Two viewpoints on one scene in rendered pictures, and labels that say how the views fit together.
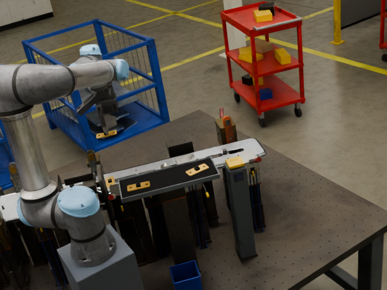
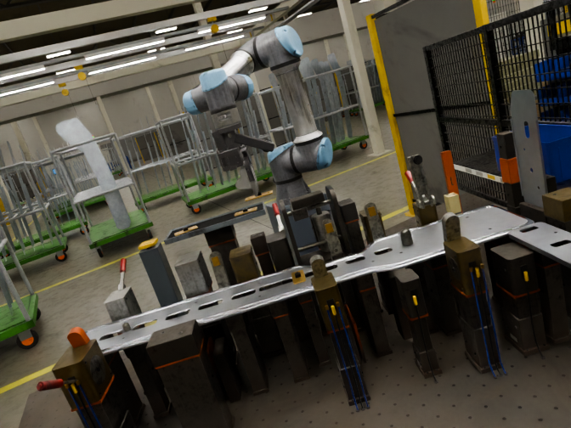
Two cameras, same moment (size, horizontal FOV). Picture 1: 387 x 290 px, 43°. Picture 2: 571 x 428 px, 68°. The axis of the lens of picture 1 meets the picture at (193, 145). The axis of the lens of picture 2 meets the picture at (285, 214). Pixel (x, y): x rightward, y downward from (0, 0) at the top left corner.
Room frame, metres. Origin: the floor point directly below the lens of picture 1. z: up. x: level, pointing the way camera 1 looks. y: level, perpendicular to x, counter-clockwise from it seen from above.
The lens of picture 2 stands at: (3.01, 0.57, 1.50)
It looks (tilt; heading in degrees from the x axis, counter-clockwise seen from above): 15 degrees down; 188
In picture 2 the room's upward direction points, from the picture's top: 17 degrees counter-clockwise
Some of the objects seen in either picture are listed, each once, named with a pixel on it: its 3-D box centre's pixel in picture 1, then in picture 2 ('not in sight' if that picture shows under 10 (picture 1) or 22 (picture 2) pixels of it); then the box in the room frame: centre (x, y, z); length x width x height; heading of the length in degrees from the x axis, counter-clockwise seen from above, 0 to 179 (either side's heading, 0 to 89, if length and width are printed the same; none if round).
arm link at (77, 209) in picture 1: (79, 210); (285, 160); (1.29, 0.39, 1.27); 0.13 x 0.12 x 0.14; 68
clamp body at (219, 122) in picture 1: (228, 152); (101, 416); (2.14, -0.17, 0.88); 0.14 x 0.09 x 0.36; 8
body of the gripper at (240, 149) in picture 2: (104, 98); (233, 148); (1.81, 0.31, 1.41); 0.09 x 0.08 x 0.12; 96
